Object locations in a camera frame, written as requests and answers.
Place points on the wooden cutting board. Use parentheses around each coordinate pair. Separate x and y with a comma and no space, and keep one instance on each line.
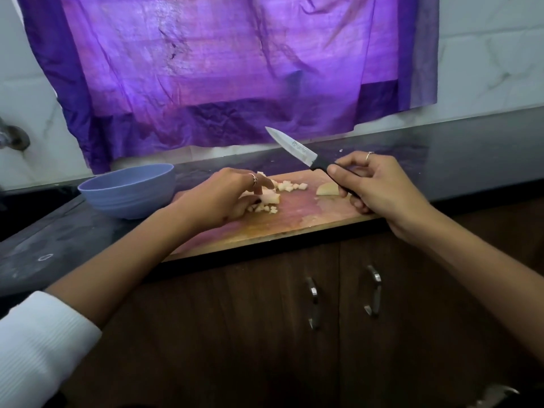
(280,221)

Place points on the blue bowl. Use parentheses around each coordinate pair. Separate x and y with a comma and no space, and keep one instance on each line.
(127,189)

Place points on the red and white plastic bag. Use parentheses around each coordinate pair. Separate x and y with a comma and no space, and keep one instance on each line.
(493,397)

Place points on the person's right forearm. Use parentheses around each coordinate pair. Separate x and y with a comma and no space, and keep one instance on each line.
(484,276)

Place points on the pile of diced potato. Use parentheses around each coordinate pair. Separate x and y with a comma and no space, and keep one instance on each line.
(279,193)

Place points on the person's right hand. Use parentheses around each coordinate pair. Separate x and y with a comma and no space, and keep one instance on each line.
(382,191)

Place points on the person's left hand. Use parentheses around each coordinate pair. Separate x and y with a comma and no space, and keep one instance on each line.
(217,199)

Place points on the purple cloth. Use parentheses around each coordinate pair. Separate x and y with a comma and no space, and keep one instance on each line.
(221,63)

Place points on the metal faucet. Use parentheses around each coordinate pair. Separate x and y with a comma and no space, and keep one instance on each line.
(13,136)

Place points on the white rubber band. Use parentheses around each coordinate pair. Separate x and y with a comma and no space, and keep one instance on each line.
(38,256)

